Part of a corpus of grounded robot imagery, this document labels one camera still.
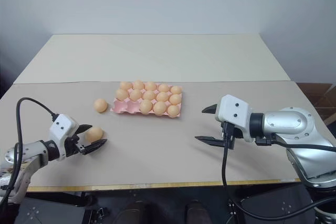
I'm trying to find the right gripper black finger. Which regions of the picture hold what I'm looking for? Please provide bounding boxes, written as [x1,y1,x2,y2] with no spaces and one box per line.
[201,103,218,116]
[194,135,226,148]

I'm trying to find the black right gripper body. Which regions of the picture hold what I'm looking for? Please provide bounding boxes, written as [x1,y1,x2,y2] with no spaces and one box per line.
[219,120,244,151]

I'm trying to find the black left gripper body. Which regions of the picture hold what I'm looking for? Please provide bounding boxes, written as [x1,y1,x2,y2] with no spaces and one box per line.
[64,132,88,158]

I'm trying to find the pink egg tray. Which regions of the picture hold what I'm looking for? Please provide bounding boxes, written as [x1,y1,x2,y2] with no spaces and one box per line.
[109,83,184,119]

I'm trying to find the dark brown rounded shape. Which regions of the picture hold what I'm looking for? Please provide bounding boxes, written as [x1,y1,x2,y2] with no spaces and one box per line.
[184,199,208,224]

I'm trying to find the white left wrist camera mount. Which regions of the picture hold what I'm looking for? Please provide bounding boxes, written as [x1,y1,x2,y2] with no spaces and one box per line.
[49,113,80,162]

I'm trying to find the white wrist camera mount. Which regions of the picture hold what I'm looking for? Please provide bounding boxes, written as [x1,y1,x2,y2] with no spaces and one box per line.
[49,113,80,162]
[215,94,253,144]

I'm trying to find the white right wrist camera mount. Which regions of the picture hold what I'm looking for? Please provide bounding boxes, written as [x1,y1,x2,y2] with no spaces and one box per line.
[215,94,253,144]

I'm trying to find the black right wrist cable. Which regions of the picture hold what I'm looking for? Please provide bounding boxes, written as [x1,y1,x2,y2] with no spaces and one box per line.
[221,122,336,221]

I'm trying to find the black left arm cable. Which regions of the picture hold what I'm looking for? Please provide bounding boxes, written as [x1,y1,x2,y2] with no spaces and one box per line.
[0,97,60,204]

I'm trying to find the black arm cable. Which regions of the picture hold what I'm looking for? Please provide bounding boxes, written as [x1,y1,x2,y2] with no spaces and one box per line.
[255,136,336,154]
[0,97,60,204]

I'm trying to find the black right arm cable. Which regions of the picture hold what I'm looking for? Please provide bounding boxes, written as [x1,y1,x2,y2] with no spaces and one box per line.
[255,136,336,154]

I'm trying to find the black dotted base plate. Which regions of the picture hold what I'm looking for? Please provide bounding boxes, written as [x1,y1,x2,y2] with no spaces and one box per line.
[18,191,89,224]
[228,184,324,224]

